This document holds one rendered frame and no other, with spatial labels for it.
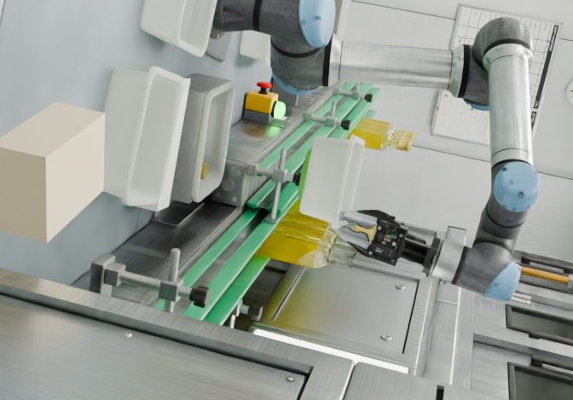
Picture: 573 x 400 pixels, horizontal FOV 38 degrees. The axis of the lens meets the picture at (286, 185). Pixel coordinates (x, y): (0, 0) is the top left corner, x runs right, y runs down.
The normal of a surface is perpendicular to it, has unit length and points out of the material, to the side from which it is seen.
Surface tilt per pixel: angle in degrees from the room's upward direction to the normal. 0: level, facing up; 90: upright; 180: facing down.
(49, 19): 0
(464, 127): 90
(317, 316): 90
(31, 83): 0
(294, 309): 90
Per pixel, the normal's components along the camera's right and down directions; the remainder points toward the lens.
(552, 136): -0.23, 0.26
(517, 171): 0.00, -0.54
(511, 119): -0.22, -0.54
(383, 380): 0.16, -0.94
